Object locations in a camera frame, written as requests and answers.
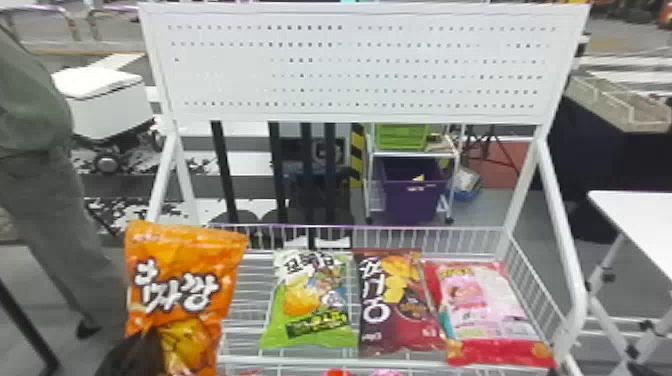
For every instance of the dark red snack packet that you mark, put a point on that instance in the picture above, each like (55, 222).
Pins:
(391, 310)

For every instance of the green basket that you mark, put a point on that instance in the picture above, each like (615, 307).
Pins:
(401, 137)

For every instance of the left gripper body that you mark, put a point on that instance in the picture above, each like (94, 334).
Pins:
(128, 359)

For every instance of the striped post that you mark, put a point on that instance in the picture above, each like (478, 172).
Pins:
(357, 152)

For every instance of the black post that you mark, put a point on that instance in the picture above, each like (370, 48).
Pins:
(307, 173)
(224, 168)
(330, 168)
(278, 168)

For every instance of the white shelf trolley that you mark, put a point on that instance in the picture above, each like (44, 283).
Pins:
(370, 173)

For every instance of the white side table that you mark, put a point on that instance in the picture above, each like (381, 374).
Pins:
(638, 220)

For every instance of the green snack packet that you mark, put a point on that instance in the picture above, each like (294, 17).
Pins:
(310, 310)

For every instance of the pink snack packet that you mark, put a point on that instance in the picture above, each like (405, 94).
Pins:
(480, 310)

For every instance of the purple crate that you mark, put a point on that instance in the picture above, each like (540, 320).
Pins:
(412, 197)

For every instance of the person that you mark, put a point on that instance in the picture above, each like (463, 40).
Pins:
(36, 184)

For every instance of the orange snack packet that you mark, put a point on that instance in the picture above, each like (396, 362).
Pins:
(178, 273)

